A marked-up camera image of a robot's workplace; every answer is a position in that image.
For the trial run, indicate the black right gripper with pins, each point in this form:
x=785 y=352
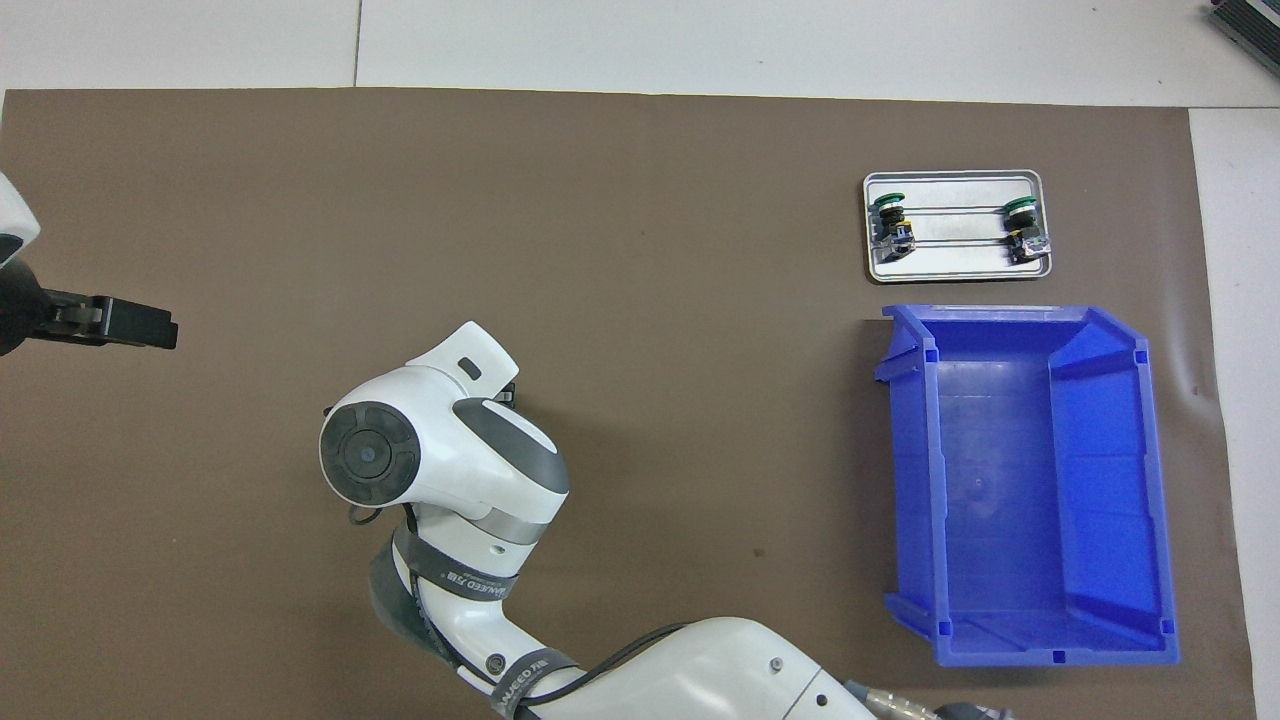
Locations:
x=508 y=392

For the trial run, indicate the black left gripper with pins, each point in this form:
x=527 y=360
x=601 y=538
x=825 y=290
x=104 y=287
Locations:
x=35 y=315

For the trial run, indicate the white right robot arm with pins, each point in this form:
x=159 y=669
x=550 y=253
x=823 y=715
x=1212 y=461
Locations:
x=450 y=450

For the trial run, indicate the brown table mat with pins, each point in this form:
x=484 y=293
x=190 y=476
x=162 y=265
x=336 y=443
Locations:
x=700 y=300

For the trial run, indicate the silver metal tray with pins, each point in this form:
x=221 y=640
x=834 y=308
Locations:
x=960 y=270

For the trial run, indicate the thin metal tray rod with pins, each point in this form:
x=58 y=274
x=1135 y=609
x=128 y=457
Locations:
x=955 y=243
x=955 y=209

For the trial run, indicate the blue plastic storage bin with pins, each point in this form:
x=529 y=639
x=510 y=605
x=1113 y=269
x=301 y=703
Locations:
x=1000 y=500

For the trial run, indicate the dark ribbed device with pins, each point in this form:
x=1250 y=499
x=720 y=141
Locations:
x=1250 y=20

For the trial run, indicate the green push button switch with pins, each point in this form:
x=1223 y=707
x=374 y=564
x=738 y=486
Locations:
x=897 y=232
x=1025 y=240

